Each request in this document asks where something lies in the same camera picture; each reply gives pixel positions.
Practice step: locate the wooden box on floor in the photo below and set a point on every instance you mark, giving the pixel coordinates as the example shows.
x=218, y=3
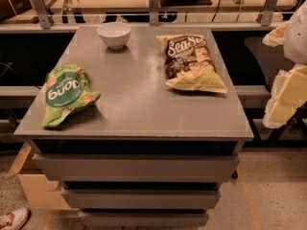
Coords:
x=41, y=192

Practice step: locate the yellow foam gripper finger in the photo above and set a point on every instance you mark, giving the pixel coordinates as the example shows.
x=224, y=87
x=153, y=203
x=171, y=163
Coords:
x=276, y=36
x=289, y=93

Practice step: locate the bottom grey drawer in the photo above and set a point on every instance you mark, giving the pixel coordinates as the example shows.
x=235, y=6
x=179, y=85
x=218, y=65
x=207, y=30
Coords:
x=143, y=219

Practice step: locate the middle metal rail bracket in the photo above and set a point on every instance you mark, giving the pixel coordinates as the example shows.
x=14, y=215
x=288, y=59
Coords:
x=153, y=12

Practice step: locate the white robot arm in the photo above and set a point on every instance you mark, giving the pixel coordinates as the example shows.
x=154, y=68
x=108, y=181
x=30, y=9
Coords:
x=295, y=39

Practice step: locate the left metal rail bracket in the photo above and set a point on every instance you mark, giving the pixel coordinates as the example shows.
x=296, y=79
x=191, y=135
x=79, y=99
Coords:
x=45, y=20

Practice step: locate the top grey drawer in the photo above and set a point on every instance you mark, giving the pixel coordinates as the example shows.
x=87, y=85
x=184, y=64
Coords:
x=137, y=168

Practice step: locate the white red sneaker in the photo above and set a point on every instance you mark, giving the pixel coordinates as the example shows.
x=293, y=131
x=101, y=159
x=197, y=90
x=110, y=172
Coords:
x=14, y=220

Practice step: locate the middle grey drawer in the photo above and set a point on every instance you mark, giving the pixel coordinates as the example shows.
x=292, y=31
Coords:
x=140, y=199

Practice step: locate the white ceramic bowl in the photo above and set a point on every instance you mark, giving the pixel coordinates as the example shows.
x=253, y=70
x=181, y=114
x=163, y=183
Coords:
x=114, y=34

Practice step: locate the brown sea salt chip bag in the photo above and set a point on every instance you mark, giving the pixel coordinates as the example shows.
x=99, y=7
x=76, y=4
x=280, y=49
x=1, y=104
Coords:
x=189, y=65

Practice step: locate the grey drawer cabinet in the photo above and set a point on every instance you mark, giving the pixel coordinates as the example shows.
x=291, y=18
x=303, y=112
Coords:
x=138, y=114

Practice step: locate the grey drawer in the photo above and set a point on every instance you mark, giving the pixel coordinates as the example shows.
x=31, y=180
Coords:
x=140, y=199
x=137, y=168
x=143, y=219

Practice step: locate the green rice chip bag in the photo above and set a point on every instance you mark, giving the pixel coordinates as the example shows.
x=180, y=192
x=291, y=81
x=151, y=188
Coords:
x=66, y=92

